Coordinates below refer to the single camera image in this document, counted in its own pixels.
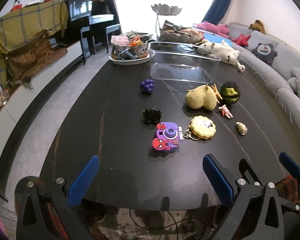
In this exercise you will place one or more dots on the purple toy camera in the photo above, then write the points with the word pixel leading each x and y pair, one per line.
pixel 167 136

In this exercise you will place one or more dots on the pink plush toy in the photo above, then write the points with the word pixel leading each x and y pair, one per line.
pixel 212 27

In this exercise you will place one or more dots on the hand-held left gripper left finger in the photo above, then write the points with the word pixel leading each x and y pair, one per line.
pixel 83 180

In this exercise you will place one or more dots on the small cream figurine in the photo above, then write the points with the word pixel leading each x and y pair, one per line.
pixel 241 127

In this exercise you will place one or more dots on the light blue cloth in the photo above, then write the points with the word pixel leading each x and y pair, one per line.
pixel 215 38

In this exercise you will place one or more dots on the black marble desktop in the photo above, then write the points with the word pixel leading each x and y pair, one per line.
pixel 115 105

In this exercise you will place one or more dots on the purple grape toy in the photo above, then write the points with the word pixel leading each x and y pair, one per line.
pixel 147 85

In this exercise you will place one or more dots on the pink pig figurine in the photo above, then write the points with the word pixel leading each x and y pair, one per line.
pixel 225 110

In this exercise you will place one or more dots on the black and green ball toy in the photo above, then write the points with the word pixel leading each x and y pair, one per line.
pixel 230 92

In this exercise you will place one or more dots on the black green toy truck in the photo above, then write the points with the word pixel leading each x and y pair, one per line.
pixel 152 115

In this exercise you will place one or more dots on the pink patterned cloth pouch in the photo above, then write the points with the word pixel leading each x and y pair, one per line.
pixel 120 40

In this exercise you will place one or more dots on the red starfish plush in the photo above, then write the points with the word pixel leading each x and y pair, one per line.
pixel 242 39

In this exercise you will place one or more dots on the grey sofa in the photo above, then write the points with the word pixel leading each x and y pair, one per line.
pixel 262 72

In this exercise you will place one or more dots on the pile of foil packets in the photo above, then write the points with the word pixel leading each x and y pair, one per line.
pixel 140 35

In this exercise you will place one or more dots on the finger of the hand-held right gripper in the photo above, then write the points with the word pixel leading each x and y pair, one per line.
pixel 247 167
pixel 288 163

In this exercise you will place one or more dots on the yellow plush chick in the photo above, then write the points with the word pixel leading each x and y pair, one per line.
pixel 198 98

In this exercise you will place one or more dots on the brown patterned throw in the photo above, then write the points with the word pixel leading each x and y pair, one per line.
pixel 35 55

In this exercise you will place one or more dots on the red and white toy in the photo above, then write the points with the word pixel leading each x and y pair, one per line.
pixel 17 3

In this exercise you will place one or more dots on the orange plastic toy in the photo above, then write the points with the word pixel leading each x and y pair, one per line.
pixel 135 42

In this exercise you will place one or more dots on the white low cabinet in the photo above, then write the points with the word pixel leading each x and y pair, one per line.
pixel 35 90

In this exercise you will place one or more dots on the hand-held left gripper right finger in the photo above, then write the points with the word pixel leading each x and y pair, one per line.
pixel 216 177

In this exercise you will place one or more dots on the clear plastic bin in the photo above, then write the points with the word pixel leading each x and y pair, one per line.
pixel 180 65

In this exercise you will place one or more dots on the yellow plaid blanket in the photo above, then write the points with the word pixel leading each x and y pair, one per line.
pixel 22 25

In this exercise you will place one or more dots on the brown teddy bear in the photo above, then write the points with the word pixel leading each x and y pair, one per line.
pixel 257 26

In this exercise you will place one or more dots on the black upright piano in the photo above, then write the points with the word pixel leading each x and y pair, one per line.
pixel 77 10

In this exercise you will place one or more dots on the white plush llama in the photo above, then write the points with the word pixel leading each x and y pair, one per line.
pixel 225 51

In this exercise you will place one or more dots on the navy bear cushion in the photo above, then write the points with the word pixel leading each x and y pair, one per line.
pixel 263 52

